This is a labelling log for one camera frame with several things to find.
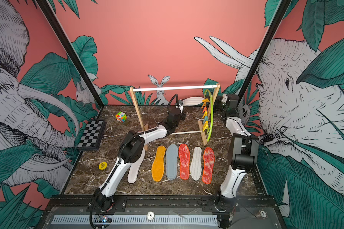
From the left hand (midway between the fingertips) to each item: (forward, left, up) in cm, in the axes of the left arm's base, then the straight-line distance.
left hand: (184, 104), depth 98 cm
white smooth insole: (-27, +9, -17) cm, 34 cm away
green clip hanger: (-16, -13, +4) cm, 21 cm away
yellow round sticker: (-34, +53, -18) cm, 66 cm away
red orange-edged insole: (-37, -14, -17) cm, 43 cm away
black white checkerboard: (-15, +64, -14) cm, 68 cm away
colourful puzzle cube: (+2, +48, -13) cm, 50 cm away
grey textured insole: (-38, -5, -19) cm, 43 cm away
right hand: (-3, -13, +11) cm, 17 cm away
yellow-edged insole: (-38, +19, -17) cm, 45 cm away
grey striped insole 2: (-2, -5, +5) cm, 8 cm away
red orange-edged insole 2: (-28, +1, -17) cm, 32 cm away
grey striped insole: (-41, +34, -17) cm, 56 cm away
